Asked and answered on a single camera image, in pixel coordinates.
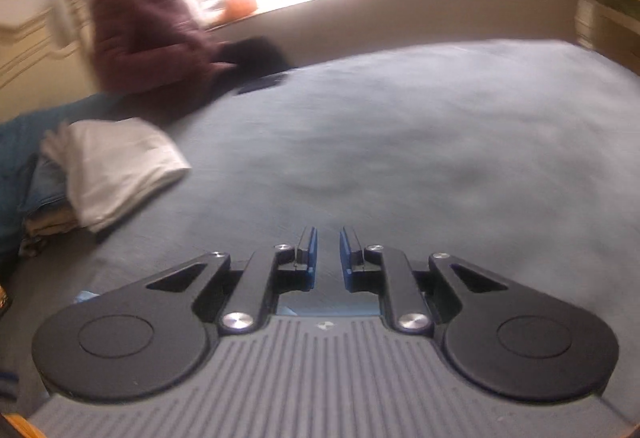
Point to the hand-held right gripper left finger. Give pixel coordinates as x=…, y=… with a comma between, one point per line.
x=312, y=258

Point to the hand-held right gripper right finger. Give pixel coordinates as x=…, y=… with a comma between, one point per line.
x=344, y=258

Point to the light blue printed t-shirt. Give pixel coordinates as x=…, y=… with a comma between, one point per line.
x=325, y=309

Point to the grey bed blanket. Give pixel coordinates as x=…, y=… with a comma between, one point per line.
x=400, y=143

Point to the black phone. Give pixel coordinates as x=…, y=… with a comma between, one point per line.
x=262, y=84

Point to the white folded shirt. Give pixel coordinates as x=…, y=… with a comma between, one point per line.
x=115, y=168

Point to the orange plastic bag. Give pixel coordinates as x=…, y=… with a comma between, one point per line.
x=241, y=6

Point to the folded beige pants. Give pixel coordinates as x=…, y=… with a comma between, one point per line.
x=50, y=223

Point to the folded blue jeans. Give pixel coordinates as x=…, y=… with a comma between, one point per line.
x=45, y=188

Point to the printed picture book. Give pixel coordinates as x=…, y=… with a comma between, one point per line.
x=4, y=300

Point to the blue pillow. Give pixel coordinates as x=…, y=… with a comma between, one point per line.
x=15, y=158

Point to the cream carved headboard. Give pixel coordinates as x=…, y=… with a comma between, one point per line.
x=30, y=58

